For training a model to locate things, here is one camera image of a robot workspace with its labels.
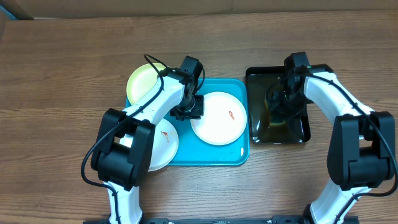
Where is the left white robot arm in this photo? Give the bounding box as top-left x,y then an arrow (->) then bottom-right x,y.
81,56 -> 205,223

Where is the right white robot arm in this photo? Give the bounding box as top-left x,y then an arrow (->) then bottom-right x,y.
265,52 -> 397,223

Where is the yellow-green plate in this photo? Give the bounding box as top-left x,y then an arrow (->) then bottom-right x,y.
126,63 -> 158,105

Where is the green yellow sponge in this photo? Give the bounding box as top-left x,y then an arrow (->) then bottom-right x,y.
264,100 -> 286,126

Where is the white plate with red stain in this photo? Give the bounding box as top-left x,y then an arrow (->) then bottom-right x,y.
190,91 -> 248,146

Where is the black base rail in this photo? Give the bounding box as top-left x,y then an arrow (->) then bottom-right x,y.
83,214 -> 360,224

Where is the teal plastic tray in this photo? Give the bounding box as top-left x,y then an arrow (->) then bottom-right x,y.
124,78 -> 251,167

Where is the black water tray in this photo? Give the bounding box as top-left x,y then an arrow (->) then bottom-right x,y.
245,66 -> 311,144

